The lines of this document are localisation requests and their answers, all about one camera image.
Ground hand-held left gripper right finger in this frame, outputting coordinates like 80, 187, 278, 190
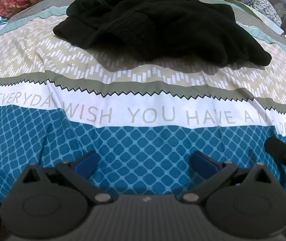
182, 151, 281, 204

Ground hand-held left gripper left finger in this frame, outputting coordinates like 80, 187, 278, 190
20, 151, 114, 205

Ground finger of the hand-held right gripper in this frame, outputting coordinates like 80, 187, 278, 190
264, 137, 286, 175

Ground black pants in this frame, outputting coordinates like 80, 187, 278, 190
53, 0, 272, 67

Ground printed patterned bedsheet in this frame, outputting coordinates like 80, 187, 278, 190
0, 0, 286, 205

